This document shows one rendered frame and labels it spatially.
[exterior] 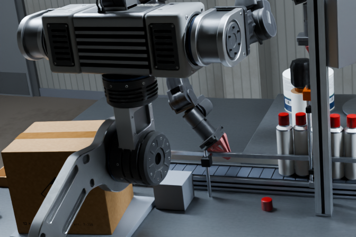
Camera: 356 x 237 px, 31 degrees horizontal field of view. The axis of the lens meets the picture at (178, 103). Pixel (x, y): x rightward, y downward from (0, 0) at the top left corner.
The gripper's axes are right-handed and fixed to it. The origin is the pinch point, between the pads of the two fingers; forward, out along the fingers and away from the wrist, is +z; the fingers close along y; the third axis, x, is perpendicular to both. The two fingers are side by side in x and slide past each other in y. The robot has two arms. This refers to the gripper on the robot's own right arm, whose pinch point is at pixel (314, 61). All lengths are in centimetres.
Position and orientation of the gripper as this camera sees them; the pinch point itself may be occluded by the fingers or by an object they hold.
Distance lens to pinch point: 214.8
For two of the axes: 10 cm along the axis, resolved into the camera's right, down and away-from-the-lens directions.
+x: -3.2, 3.8, -8.7
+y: -9.4, -0.2, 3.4
